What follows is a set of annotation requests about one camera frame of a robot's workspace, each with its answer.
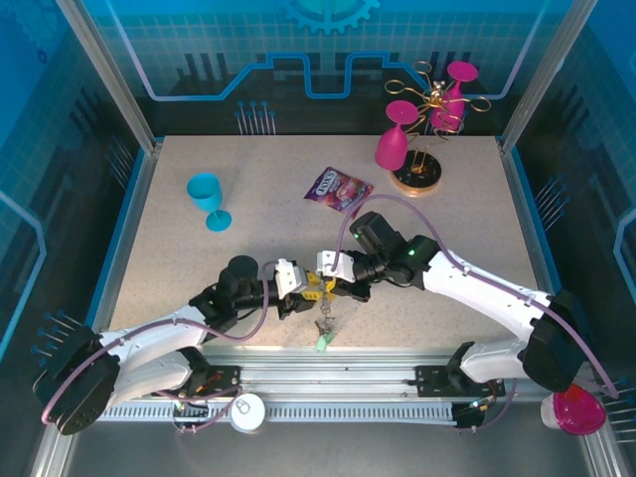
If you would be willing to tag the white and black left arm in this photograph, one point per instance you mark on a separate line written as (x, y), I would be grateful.
(149, 338)

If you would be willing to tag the purple candy bag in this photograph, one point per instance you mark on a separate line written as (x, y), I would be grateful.
(330, 191)

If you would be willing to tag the blue plastic goblet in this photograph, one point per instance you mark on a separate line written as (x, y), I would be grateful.
(204, 191)

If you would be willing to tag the pink plastic goblet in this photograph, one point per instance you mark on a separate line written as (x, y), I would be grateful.
(392, 144)
(449, 107)

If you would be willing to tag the white round cap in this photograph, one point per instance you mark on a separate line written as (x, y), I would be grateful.
(247, 412)

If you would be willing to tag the white cup with pink lid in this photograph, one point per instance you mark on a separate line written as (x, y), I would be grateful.
(576, 415)

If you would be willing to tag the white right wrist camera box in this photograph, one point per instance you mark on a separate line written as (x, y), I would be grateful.
(330, 262)

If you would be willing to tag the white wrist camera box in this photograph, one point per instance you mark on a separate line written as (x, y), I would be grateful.
(330, 262)
(289, 278)

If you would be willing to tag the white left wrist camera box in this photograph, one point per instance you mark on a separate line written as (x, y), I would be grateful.
(289, 278)

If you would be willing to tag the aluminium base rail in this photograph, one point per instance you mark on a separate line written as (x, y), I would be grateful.
(323, 370)

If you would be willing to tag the aluminium frame post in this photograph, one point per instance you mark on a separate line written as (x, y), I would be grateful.
(546, 69)
(104, 69)

